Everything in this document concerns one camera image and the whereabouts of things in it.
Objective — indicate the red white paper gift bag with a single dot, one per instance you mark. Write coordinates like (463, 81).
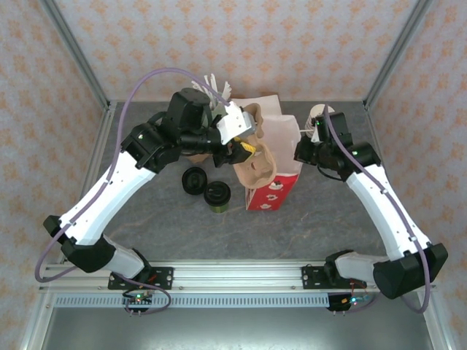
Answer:
(284, 146)

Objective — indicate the black plastic cup lid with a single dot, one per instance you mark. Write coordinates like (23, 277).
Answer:
(194, 181)
(217, 192)

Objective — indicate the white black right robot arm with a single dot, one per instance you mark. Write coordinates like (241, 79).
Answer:
(383, 204)

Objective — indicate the white paper cup stack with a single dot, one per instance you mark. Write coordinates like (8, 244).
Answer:
(313, 113)

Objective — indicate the white napkin stack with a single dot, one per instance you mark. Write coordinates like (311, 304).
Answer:
(270, 105)

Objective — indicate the small circuit board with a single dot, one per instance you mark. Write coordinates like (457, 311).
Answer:
(352, 300)
(138, 299)

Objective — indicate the aluminium side rail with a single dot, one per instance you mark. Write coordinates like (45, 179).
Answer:
(98, 153)
(381, 146)

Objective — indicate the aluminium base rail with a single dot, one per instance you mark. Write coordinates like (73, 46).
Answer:
(237, 277)

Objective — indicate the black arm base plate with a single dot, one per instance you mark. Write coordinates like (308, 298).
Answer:
(310, 278)
(166, 278)

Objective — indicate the aluminium frame post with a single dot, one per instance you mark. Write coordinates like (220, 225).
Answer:
(397, 53)
(73, 53)

